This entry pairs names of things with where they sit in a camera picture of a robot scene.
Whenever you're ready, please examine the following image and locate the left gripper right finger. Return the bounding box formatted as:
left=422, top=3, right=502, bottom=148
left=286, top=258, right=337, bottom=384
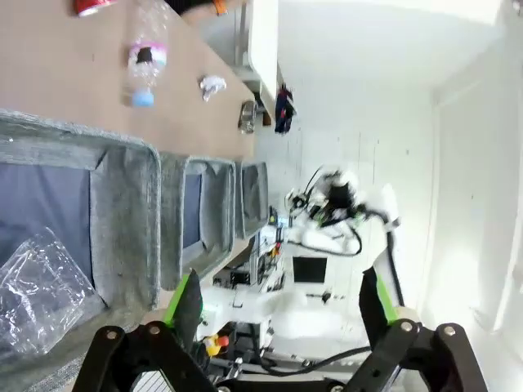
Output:
left=342, top=267, right=489, bottom=392

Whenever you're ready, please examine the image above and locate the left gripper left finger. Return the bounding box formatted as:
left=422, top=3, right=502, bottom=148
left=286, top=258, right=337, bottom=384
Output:
left=75, top=267, right=217, bottom=392

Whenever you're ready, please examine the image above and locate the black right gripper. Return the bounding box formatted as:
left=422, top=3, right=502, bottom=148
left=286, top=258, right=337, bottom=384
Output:
left=324, top=175, right=360, bottom=220

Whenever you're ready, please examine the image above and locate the clear plastic container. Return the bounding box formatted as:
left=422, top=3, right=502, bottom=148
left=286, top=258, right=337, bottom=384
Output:
left=0, top=232, right=97, bottom=356

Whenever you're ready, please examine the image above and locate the clear bottle with blue cap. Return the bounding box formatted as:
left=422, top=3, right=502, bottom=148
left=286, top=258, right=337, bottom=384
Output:
left=120, top=0, right=171, bottom=109

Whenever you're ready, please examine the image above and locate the red soda can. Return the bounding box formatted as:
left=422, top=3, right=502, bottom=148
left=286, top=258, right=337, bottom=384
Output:
left=73, top=0, right=119, bottom=18

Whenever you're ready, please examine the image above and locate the yellow emergency stop button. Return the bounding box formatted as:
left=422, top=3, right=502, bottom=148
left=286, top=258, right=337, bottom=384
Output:
left=203, top=332, right=230, bottom=357

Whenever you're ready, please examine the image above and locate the black monitor screen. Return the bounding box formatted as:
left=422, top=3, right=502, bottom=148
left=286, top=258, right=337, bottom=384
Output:
left=293, top=256, right=328, bottom=283

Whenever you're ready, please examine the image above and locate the grey fabric basket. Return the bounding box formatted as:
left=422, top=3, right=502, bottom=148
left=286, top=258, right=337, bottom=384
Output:
left=235, top=161, right=270, bottom=240
left=0, top=108, right=163, bottom=392
left=159, top=153, right=238, bottom=291

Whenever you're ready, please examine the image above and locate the dark blue hanging cloth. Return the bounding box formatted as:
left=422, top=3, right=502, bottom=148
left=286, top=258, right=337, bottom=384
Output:
left=273, top=83, right=297, bottom=136

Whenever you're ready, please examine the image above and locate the clear plastic cup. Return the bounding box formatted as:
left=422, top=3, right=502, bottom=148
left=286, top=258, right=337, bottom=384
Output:
left=238, top=100, right=259, bottom=135

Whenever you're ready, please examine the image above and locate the crumpled white paper ball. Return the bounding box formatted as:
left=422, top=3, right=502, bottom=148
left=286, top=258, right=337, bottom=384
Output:
left=199, top=74, right=228, bottom=103

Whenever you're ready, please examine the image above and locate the large white table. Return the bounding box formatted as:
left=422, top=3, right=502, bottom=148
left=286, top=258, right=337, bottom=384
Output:
left=248, top=0, right=287, bottom=97

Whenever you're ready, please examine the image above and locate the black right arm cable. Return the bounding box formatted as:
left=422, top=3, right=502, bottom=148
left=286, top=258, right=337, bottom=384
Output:
left=293, top=212, right=405, bottom=307

